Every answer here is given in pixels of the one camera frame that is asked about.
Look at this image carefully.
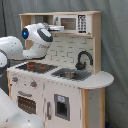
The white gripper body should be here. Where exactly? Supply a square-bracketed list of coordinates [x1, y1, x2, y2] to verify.
[49, 25, 64, 32]

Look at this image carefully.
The white toy microwave door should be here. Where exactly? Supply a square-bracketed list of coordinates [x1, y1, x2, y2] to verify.
[54, 14, 91, 34]

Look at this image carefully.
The red stove knob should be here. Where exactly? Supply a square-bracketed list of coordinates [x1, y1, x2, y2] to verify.
[30, 81, 37, 87]
[12, 77, 18, 82]

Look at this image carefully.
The white oven door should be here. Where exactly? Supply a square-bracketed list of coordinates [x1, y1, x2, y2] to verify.
[11, 86, 44, 128]

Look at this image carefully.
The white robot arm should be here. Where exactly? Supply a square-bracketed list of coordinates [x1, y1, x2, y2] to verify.
[0, 23, 64, 128]

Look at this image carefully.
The wooden toy kitchen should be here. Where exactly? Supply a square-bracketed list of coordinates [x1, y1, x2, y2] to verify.
[8, 11, 114, 128]

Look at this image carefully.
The black toy faucet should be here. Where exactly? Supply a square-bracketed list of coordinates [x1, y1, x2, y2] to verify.
[75, 51, 93, 70]

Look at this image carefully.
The grey toy sink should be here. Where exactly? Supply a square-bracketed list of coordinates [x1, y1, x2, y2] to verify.
[52, 68, 92, 81]

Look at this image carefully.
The black toy stovetop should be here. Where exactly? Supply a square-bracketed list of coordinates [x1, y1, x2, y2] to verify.
[18, 62, 55, 74]

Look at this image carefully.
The white cabinet door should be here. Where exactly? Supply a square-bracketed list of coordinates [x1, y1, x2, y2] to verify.
[45, 82, 81, 128]

